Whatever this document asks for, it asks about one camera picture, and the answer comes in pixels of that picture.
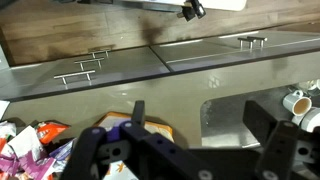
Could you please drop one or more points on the large white orange snack bag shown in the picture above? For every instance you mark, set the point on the large white orange snack bag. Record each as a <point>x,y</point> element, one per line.
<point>111,122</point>

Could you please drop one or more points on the steel cabinet handle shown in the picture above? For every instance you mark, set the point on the steel cabinet handle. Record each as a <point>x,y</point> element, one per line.
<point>251,40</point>

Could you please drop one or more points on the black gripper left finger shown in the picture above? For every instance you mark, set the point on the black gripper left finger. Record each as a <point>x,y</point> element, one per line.
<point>82,164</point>

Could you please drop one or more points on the white mug in sink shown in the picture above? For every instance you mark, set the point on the white mug in sink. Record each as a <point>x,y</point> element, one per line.
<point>297,103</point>

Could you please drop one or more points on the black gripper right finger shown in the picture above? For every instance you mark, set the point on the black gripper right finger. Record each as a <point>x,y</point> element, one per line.
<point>277,138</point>

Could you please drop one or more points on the orange small snack packet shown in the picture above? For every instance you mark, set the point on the orange small snack packet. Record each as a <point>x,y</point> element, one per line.
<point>48,131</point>

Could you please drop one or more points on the stainless steel sink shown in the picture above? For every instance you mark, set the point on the stainless steel sink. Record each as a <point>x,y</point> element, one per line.
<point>222,119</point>

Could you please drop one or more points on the purple white small packet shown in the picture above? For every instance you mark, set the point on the purple white small packet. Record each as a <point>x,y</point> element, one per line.
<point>25,152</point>

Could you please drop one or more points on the steel drawer handle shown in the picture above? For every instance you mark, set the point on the steel drawer handle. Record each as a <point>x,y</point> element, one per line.
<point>82,62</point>
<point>94,52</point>
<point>64,77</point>

